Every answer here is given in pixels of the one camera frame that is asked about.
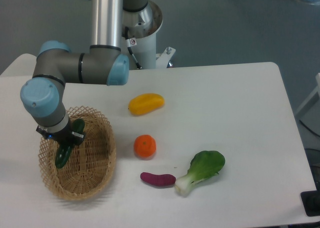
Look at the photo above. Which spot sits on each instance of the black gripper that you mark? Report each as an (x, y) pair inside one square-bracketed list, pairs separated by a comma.
[(72, 133)]

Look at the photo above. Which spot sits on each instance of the green cucumber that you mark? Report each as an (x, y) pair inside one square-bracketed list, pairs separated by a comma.
[(64, 151)]

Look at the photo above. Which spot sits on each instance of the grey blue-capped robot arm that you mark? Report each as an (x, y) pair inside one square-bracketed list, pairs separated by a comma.
[(56, 66)]

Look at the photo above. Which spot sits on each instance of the woven wicker basket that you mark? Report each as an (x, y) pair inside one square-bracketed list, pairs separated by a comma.
[(91, 164)]

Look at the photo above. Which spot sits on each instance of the orange tangerine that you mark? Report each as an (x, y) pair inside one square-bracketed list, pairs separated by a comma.
[(144, 146)]

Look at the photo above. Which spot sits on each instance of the yellow mango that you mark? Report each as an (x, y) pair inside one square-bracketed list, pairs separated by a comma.
[(145, 103)]

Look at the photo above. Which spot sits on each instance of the white chair backrest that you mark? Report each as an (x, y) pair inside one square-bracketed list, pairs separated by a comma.
[(24, 65)]

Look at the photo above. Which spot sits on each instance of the purple sweet potato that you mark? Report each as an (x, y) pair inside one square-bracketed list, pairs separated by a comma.
[(163, 180)]

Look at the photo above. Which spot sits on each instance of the green bok choy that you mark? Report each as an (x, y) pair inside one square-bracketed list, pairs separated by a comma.
[(203, 166)]

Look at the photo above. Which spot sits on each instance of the black device at table edge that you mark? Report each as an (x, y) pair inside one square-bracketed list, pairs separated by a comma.
[(311, 203)]

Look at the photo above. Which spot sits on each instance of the white furniture at right edge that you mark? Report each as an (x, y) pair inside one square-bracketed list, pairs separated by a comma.
[(310, 100)]

